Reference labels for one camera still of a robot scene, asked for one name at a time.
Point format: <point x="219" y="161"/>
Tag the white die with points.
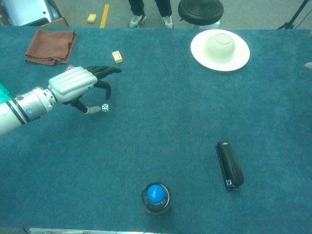
<point x="105" y="107"/>

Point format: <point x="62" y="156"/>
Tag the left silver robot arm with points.
<point x="24" y="109"/>

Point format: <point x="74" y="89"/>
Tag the black tripod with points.
<point x="291" y="20"/>

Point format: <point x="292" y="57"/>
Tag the black trouser leg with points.
<point x="163" y="7"/>
<point x="136" y="7"/>

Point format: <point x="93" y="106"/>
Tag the pink patterned flat packet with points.
<point x="70" y="67"/>

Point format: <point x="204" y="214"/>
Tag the black round stool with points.
<point x="200" y="11"/>

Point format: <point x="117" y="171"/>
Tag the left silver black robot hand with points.
<point x="70" y="83"/>

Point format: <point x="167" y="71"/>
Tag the grey white sneaker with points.
<point x="168" y="22"/>
<point x="137" y="20"/>

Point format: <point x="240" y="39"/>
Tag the cream domino tile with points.
<point x="117" y="56"/>

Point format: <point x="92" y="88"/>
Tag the white plastic item in box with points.
<point x="24" y="11"/>

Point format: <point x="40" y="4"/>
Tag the yellow sponge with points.
<point x="91" y="18"/>

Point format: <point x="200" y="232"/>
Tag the black stapler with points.
<point x="231" y="168"/>

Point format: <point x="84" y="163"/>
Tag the brown folded cloth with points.
<point x="50" y="46"/>

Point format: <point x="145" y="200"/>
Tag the blue ball in cup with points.
<point x="155" y="195"/>

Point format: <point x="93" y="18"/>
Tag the white round plate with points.
<point x="196" y="50"/>

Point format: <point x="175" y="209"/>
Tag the white upturned bowl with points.
<point x="220" y="50"/>

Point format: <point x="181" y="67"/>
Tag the yellow tape strip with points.
<point x="104" y="15"/>

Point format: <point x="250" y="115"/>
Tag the green shiny bag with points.
<point x="3" y="93"/>

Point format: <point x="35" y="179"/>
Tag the metal frame bar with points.
<point x="97" y="231"/>

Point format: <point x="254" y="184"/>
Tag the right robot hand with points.
<point x="309" y="65"/>

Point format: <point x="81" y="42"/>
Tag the brown cardboard box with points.
<point x="58" y="22"/>

